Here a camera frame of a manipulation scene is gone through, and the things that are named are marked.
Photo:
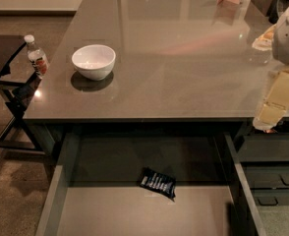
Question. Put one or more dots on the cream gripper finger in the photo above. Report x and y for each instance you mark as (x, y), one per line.
(275, 103)

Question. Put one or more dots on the blue rxbar wrapper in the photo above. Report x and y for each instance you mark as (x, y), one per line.
(159, 183)

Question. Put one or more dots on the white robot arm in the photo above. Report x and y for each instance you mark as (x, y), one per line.
(276, 40)

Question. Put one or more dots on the open grey top drawer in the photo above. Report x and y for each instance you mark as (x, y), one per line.
(95, 189)

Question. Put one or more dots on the white ceramic bowl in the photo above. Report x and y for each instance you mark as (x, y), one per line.
(94, 62)

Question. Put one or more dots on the clear plastic water bottle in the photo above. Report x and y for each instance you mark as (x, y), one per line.
(36, 56)

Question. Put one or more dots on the dark folding chair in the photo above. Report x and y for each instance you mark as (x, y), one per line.
(16, 94)

